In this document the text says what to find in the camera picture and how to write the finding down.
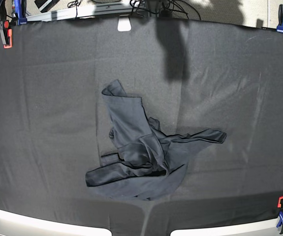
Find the dark grey t-shirt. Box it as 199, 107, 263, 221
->
85, 80, 226, 201

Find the black box on floor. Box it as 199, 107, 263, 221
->
34, 0, 60, 13

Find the blue bar clamp left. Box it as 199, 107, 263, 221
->
12, 0, 28, 25

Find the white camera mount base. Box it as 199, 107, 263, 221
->
117, 15, 132, 32

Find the black cable bundle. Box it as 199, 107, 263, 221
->
129, 0, 202, 20

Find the red black clamp left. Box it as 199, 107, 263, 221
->
0, 20, 12, 49

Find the black table cloth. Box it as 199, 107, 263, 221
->
0, 18, 283, 236

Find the red blue clamp front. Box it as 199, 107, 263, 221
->
276, 196, 283, 235

